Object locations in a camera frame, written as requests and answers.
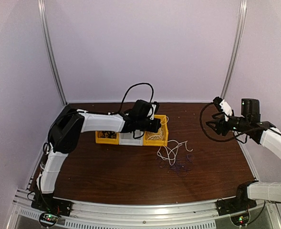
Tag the white bin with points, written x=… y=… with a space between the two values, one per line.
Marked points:
x=126 y=139

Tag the left frame post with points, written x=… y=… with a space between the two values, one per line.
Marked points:
x=49 y=49

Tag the aluminium front rail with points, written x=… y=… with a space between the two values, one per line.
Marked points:
x=86 y=215

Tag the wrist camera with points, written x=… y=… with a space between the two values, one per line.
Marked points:
x=154 y=108
x=223 y=106

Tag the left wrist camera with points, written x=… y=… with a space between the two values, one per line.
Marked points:
x=154 y=108

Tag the frame post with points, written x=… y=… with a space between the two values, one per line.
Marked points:
x=236 y=45
x=49 y=49

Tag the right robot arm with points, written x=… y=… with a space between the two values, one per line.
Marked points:
x=263 y=133

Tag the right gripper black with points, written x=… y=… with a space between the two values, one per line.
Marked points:
x=220 y=125

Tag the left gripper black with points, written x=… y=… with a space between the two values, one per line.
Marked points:
x=157 y=125

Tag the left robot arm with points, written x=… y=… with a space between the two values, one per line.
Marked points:
x=64 y=134

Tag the yellow bin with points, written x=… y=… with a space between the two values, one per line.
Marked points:
x=161 y=137
x=107 y=137

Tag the left circuit board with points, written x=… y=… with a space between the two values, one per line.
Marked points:
x=48 y=219

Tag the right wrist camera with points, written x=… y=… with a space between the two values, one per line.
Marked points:
x=223 y=106

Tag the right circuit board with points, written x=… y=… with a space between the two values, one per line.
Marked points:
x=240 y=220

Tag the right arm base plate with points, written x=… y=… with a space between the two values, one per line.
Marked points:
x=233 y=205

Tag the right frame post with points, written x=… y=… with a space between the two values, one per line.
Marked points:
x=236 y=45

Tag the circuit board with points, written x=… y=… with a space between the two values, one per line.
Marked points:
x=240 y=220
x=48 y=219

